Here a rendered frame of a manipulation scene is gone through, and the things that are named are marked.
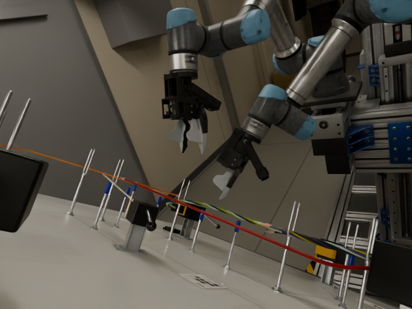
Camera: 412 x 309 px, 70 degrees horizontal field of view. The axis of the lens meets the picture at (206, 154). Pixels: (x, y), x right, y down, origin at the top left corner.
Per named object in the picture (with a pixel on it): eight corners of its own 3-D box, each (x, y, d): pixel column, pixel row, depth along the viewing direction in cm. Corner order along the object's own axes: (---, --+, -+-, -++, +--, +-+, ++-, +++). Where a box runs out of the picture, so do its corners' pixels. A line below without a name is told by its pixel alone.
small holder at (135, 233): (122, 261, 36) (141, 204, 37) (112, 243, 44) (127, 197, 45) (157, 267, 38) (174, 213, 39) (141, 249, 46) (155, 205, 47)
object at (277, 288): (274, 288, 47) (295, 202, 49) (284, 293, 45) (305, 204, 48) (268, 288, 45) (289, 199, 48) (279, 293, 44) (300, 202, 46)
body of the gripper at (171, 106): (162, 121, 77) (159, 74, 75) (188, 120, 82) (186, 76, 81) (179, 120, 71) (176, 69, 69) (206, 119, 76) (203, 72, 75)
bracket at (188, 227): (192, 240, 77) (198, 221, 78) (186, 238, 76) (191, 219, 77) (183, 235, 81) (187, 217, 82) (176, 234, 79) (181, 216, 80)
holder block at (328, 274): (349, 289, 72) (357, 249, 74) (330, 288, 64) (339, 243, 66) (331, 282, 76) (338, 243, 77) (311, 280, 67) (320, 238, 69)
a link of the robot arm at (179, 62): (186, 61, 80) (205, 54, 74) (186, 78, 81) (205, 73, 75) (162, 57, 76) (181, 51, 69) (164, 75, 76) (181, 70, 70)
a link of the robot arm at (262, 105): (296, 96, 82) (271, 80, 80) (276, 130, 83) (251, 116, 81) (284, 96, 89) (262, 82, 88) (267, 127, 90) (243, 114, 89)
